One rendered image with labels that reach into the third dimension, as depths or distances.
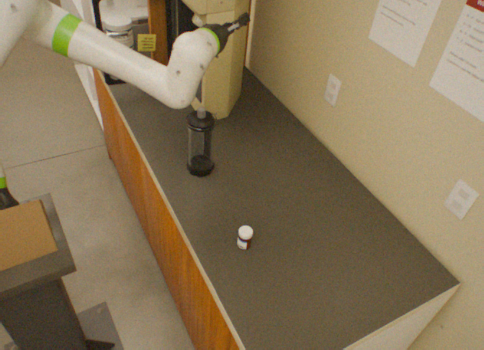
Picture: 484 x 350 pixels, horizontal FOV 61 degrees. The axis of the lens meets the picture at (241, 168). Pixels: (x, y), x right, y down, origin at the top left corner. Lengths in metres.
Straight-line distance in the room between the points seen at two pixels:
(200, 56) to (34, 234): 0.67
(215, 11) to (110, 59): 0.48
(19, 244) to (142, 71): 0.59
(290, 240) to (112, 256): 1.36
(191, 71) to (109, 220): 1.66
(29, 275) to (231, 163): 0.77
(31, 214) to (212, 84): 0.84
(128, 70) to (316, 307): 0.85
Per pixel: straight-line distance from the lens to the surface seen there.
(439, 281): 1.44
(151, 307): 2.28
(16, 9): 1.13
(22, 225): 1.25
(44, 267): 1.34
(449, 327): 1.65
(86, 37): 1.24
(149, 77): 1.19
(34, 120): 3.54
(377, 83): 1.49
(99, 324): 2.26
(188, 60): 1.12
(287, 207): 1.44
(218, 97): 1.72
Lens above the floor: 2.00
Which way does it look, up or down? 43 degrees down
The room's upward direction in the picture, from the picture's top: 6 degrees clockwise
